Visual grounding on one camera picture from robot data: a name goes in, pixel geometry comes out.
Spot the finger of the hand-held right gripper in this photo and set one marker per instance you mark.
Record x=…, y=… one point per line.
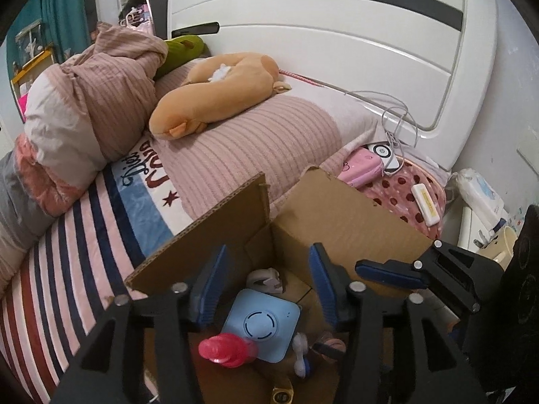
x=389, y=273

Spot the green plush toy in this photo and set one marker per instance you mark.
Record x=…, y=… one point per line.
x=181, y=50

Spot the brown cardboard box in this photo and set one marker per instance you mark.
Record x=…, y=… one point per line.
x=358, y=219

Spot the white rectangular case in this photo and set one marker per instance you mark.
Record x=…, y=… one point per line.
x=425, y=203

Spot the pink ribbed pillow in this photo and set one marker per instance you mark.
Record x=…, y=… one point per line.
x=261, y=147

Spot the white tissue pack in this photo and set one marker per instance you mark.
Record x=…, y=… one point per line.
x=482, y=193

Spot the white contact lens case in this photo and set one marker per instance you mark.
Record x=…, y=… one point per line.
x=301, y=355

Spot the orange plush toy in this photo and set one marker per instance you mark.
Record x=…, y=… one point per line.
x=202, y=101

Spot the teal curtain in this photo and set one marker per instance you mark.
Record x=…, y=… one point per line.
x=63, y=8

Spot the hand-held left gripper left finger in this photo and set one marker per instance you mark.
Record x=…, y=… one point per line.
x=208, y=290

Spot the white bedside cabinet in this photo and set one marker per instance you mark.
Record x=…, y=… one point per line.
x=469, y=227

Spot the yellow rack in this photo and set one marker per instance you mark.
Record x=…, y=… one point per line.
x=31, y=69

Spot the pink plastic bottle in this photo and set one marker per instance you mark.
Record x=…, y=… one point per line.
x=225, y=349

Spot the roll of tape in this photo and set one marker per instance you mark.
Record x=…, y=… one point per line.
x=263, y=280

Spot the pink and grey quilt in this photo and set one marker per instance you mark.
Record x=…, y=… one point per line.
x=75, y=105

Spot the small pink round container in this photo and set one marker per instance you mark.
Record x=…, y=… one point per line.
x=330, y=345

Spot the white round-dial device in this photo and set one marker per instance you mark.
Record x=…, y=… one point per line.
x=381, y=153

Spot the pink polka dot sheet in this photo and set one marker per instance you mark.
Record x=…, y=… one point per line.
x=400, y=202

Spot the glass display case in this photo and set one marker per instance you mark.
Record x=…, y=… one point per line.
x=30, y=42

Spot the cream mug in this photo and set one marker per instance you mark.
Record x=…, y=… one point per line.
x=501, y=246

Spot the blue square speaker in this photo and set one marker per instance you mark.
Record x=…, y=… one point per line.
x=261, y=324

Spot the white bed headboard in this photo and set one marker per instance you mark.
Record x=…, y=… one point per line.
x=337, y=42

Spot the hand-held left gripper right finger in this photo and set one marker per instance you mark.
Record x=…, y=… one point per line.
x=326, y=290

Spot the pink pouch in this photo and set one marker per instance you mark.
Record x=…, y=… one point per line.
x=360, y=170

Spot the pink paper bag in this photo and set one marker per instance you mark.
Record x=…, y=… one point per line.
x=22, y=104

